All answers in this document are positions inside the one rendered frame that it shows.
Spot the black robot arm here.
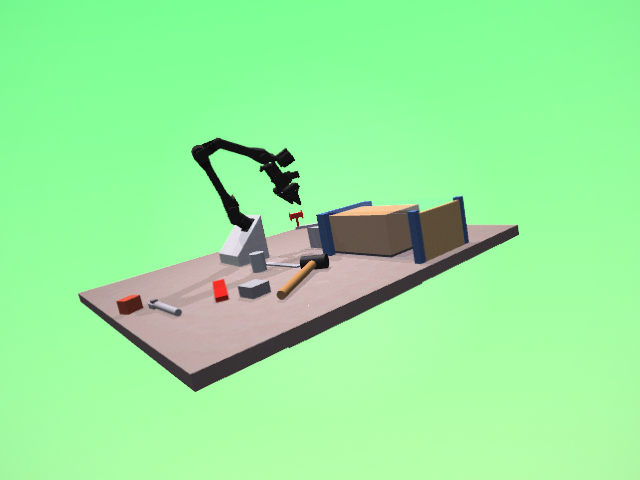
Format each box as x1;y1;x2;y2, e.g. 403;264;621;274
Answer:
191;137;295;232

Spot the black mallet with wooden handle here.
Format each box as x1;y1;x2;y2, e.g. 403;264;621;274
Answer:
277;254;329;300

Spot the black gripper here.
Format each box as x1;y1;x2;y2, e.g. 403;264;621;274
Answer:
271;171;302;205

